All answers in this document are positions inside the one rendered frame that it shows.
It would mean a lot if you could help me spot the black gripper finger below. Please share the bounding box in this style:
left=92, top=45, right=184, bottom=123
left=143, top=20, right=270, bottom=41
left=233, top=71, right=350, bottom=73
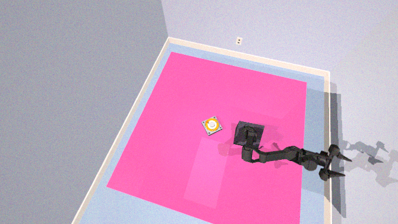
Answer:
left=337, top=151, right=352, bottom=162
left=328, top=169, right=345, bottom=179

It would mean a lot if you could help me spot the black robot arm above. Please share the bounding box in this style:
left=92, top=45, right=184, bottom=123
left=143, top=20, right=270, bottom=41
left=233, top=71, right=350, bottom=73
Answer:
left=241, top=124, right=317, bottom=171

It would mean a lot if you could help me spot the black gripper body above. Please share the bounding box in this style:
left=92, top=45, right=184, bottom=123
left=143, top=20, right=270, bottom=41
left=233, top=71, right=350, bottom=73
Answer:
left=315, top=144, right=340, bottom=181

